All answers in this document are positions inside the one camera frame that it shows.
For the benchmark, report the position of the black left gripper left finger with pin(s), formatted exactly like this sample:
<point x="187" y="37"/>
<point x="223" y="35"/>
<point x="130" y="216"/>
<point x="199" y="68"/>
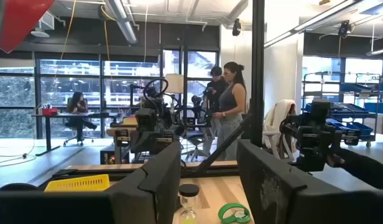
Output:
<point x="160" y="174"/>

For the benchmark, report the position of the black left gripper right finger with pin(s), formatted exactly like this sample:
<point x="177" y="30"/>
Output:
<point x="266" y="186"/>

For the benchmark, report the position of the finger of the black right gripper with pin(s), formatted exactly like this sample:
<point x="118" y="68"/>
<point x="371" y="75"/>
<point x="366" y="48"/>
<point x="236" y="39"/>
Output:
<point x="122" y="137"/>
<point x="165" y="138"/>

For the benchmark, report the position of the hourglass with green sand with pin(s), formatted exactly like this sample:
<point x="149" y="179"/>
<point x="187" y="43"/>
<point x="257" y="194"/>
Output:
<point x="188" y="190"/>

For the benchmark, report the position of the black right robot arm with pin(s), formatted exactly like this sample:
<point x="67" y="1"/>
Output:
<point x="166" y="121"/>

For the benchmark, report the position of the blue office chair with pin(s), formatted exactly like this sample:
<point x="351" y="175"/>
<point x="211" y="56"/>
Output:
<point x="196" y="138"/>

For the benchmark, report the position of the black office desk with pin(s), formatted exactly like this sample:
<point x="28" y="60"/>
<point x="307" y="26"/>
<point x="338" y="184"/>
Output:
<point x="95" y="114"/>

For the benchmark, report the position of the black office chair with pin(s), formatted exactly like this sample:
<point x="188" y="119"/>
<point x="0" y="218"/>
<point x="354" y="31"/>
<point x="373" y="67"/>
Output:
<point x="75" y="138"/>

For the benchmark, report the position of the black computer tower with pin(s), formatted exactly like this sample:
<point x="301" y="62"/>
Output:
<point x="109" y="155"/>

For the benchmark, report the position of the green band watch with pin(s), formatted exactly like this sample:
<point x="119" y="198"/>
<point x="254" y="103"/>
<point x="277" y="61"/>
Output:
<point x="233" y="205"/>

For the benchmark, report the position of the person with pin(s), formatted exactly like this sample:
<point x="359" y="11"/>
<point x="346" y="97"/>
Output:
<point x="214" y="90"/>
<point x="77" y="107"/>
<point x="230" y="102"/>

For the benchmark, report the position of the white shade floor lamp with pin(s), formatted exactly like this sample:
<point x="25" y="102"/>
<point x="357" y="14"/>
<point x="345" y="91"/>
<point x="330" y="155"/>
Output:
<point x="174" y="83"/>

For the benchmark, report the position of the yellow plastic basket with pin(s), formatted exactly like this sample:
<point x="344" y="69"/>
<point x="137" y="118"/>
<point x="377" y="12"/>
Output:
<point x="76" y="184"/>

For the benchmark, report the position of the white cloth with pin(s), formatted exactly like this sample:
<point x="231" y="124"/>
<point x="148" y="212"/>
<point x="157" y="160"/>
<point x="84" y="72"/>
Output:
<point x="280" y="115"/>

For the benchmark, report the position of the small red box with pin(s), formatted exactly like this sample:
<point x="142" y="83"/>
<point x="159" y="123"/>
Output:
<point x="49" y="111"/>

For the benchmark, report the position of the metal cart with blue bins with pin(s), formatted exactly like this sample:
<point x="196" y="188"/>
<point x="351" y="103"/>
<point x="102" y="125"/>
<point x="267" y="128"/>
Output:
<point x="350" y="110"/>

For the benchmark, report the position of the black hanging ceiling device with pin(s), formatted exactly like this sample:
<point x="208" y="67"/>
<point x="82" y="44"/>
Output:
<point x="236" y="27"/>
<point x="344" y="29"/>

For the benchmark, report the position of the long ceiling light bar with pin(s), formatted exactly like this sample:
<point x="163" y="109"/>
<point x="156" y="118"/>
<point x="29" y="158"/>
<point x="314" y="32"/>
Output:
<point x="303" y="26"/>

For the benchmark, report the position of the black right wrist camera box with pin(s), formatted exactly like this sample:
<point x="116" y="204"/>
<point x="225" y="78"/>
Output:
<point x="145" y="116"/>

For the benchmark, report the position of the grey ventilation duct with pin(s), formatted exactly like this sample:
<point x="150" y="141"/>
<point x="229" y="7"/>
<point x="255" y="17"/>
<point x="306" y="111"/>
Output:
<point x="123" y="21"/>

